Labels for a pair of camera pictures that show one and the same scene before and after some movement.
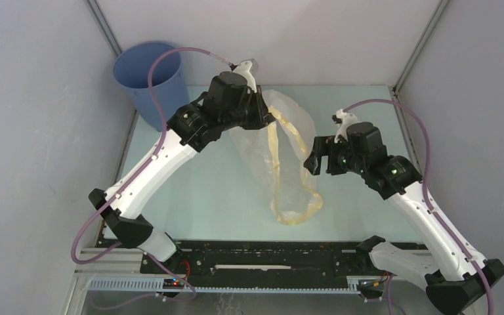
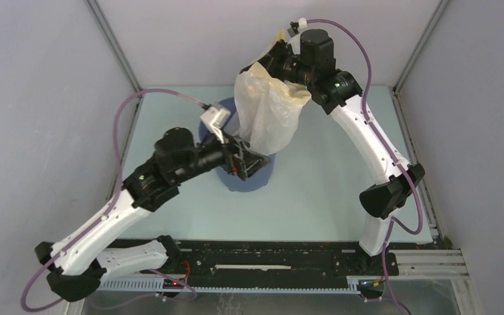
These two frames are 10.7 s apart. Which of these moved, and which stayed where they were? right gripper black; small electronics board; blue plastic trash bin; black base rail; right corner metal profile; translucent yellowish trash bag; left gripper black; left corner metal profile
Moved: left gripper black; translucent yellowish trash bag; blue plastic trash bin; right gripper black
Stayed: right corner metal profile; left corner metal profile; black base rail; small electronics board
